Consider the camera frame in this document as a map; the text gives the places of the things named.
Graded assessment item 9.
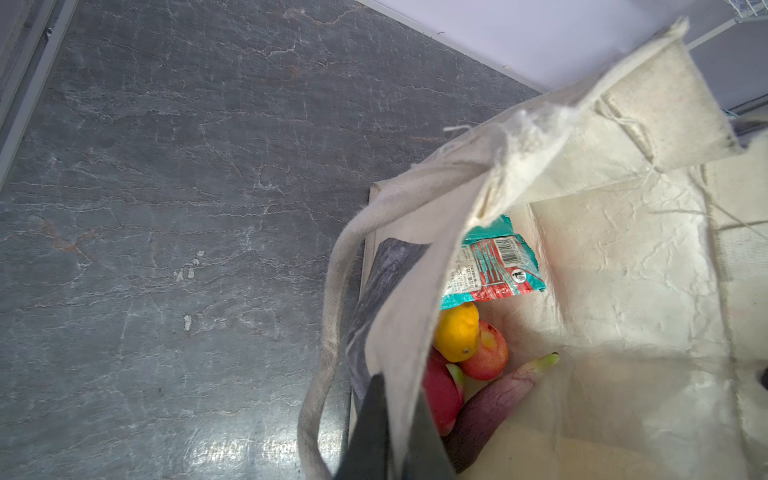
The cream canvas grocery bag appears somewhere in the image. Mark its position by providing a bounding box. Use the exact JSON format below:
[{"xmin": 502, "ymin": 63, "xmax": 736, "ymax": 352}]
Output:
[{"xmin": 297, "ymin": 18, "xmax": 767, "ymax": 479}]

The long white wire basket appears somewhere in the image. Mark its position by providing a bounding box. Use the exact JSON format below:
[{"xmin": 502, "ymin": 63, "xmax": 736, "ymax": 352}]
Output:
[{"xmin": 725, "ymin": 0, "xmax": 768, "ymax": 23}]

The yellow brown mango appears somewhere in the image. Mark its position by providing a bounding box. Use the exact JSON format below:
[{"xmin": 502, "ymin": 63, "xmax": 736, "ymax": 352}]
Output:
[{"xmin": 433, "ymin": 303, "xmax": 480, "ymax": 363}]

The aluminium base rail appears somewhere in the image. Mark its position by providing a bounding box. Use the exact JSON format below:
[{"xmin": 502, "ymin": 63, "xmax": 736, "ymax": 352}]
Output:
[{"xmin": 1, "ymin": 0, "xmax": 79, "ymax": 183}]

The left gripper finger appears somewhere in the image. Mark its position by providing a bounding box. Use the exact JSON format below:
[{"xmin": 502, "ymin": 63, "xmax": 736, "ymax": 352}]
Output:
[{"xmin": 334, "ymin": 374, "xmax": 456, "ymax": 480}]

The red apple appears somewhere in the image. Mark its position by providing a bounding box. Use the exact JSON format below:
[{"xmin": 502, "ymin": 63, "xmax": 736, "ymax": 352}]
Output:
[{"xmin": 459, "ymin": 321, "xmax": 509, "ymax": 381}]

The pink dragon fruit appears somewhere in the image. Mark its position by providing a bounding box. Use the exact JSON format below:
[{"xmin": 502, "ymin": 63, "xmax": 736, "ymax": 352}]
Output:
[{"xmin": 422, "ymin": 348, "xmax": 465, "ymax": 437}]

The teal snack bag top shelf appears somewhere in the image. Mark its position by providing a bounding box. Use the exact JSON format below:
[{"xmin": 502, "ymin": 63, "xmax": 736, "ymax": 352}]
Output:
[{"xmin": 441, "ymin": 215, "xmax": 546, "ymax": 310}]

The light purple striped eggplant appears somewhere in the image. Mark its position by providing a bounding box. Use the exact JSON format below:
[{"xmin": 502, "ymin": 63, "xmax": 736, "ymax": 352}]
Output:
[{"xmin": 443, "ymin": 352, "xmax": 560, "ymax": 474}]

